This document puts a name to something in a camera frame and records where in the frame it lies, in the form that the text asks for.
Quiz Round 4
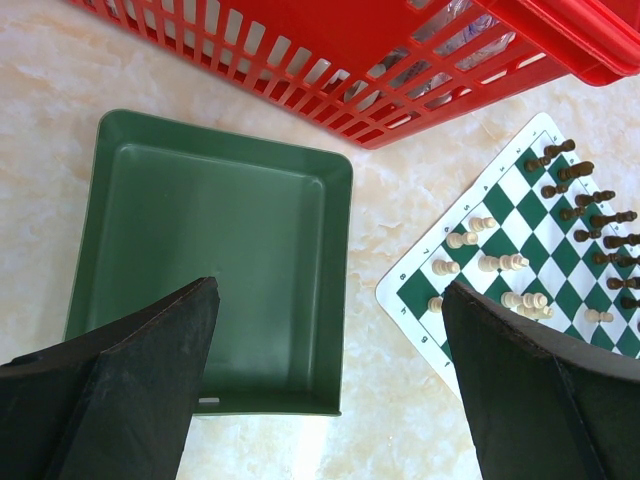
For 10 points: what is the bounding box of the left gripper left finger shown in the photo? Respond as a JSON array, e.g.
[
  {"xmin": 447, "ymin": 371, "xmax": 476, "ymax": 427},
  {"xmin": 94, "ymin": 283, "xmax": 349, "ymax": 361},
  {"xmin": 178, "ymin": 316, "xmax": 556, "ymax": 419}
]
[{"xmin": 1, "ymin": 277, "xmax": 220, "ymax": 479}]

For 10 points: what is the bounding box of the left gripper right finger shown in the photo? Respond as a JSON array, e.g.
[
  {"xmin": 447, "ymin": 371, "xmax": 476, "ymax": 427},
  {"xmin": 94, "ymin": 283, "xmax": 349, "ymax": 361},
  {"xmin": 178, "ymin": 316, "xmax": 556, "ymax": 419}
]
[{"xmin": 443, "ymin": 281, "xmax": 639, "ymax": 479}]

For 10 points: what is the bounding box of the green white chess mat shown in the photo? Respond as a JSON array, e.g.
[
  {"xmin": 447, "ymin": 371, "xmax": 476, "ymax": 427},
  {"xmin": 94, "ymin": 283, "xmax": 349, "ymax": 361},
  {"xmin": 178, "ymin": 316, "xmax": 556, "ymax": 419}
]
[{"xmin": 376, "ymin": 113, "xmax": 639, "ymax": 390}]

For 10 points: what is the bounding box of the dark green plastic tray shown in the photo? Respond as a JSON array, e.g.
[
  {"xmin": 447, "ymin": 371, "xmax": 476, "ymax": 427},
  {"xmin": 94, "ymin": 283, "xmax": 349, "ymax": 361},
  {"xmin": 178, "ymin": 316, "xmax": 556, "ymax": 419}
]
[{"xmin": 65, "ymin": 109, "xmax": 353, "ymax": 416}]

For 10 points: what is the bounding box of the red plastic shopping basket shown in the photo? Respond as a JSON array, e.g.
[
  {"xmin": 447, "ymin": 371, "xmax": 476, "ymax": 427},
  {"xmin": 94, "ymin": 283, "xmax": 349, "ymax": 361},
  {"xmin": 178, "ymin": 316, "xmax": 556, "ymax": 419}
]
[{"xmin": 81, "ymin": 1, "xmax": 639, "ymax": 149}]

